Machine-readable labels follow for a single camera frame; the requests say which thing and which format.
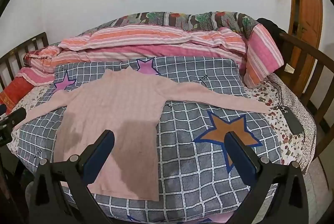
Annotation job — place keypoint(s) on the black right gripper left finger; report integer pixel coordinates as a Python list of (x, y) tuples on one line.
[(60, 191)]

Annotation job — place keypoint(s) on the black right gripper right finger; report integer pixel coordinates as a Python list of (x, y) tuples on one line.
[(289, 204)]

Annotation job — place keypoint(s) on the pink knit sweater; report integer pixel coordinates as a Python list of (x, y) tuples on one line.
[(129, 104)]

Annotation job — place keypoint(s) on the red pillow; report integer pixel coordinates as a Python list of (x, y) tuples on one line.
[(14, 92)]

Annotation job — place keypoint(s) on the dark wooden headboard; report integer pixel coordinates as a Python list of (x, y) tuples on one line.
[(13, 60)]

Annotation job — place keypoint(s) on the black smartphone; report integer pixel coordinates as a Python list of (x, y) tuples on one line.
[(292, 121)]

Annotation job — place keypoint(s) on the floral bed sheet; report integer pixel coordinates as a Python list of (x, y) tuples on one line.
[(273, 93)]

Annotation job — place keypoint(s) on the grey checked star blanket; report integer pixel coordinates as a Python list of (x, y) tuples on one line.
[(195, 178)]

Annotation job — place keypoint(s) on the pink orange striped quilt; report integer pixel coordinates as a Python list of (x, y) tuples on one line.
[(257, 57)]

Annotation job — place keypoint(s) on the black garment on footboard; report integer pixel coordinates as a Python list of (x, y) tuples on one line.
[(273, 29)]

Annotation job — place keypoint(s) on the floral patchwork quilt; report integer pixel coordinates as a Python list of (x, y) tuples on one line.
[(239, 23)]

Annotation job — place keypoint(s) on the brown wooden door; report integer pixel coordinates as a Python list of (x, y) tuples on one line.
[(306, 18)]

